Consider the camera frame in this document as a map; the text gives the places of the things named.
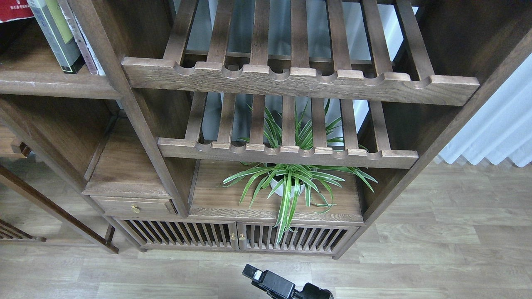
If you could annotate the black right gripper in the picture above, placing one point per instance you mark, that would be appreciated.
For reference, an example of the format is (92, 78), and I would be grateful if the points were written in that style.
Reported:
(278, 287)

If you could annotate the green and black book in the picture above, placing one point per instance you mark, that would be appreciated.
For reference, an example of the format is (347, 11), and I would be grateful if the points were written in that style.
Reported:
(61, 39)

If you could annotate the red cover book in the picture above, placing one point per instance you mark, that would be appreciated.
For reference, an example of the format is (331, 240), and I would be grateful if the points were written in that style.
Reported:
(11, 10)

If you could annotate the white lavender cover book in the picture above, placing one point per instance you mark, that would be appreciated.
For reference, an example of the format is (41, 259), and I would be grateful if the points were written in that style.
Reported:
(37, 7)

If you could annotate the upright book in shelf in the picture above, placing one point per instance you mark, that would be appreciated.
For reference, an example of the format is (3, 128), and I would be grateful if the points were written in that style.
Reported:
(80, 37)

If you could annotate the white plant pot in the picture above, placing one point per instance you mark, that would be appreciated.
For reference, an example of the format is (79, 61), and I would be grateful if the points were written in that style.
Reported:
(278, 187)

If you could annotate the green spider plant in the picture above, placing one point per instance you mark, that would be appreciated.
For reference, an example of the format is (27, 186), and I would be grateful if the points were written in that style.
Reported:
(303, 177)

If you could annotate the dark wooden bookshelf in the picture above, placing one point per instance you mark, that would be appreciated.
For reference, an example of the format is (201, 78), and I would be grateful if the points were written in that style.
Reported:
(186, 87)

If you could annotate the white pleated curtain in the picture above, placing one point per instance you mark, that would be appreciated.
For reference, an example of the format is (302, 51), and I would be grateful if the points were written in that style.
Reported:
(501, 129)

